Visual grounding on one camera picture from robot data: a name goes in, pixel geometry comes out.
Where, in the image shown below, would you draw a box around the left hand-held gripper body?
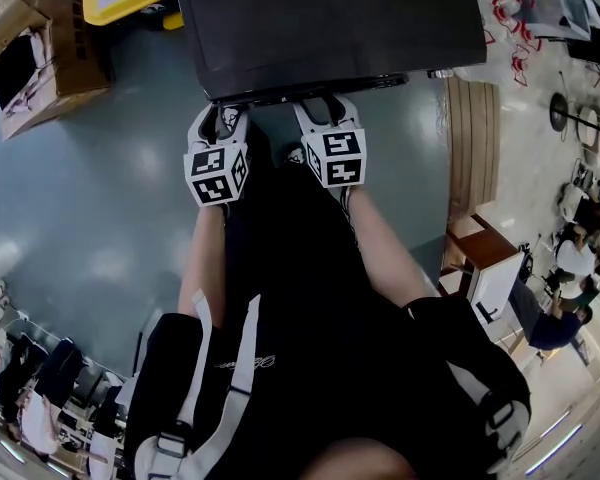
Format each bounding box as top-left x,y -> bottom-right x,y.
183,103 -> 252,210

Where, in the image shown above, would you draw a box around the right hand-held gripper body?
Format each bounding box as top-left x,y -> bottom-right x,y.
291,94 -> 369,190

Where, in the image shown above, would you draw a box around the person's right forearm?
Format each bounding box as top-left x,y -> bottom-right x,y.
346,186 -> 442,310

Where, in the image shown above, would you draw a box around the person's left forearm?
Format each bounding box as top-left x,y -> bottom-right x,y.
177,204 -> 230,330

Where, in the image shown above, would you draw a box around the open cardboard box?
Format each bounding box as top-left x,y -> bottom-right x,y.
0,0 -> 115,142

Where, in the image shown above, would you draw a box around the person's right patterned shoe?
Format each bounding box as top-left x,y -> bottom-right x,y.
281,144 -> 307,169

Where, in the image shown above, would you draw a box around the person's patterned shoe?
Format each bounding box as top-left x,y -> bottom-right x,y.
217,105 -> 245,139
281,144 -> 307,169

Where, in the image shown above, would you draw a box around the person's left patterned shoe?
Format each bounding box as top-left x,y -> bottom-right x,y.
217,105 -> 245,139

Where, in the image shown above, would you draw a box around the wooden slatted bench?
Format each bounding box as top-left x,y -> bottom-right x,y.
445,76 -> 502,220

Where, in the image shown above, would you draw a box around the person's black clothing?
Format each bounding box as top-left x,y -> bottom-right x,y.
122,117 -> 533,480

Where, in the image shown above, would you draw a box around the white cabinet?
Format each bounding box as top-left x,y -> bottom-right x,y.
470,252 -> 525,325

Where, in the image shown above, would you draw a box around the black round-base stand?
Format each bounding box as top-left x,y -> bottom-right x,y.
548,70 -> 600,142

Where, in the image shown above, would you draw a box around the white harness straps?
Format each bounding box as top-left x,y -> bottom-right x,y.
132,287 -> 262,480

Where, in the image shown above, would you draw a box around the pile of red-handled bags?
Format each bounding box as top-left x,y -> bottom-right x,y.
472,0 -> 549,88

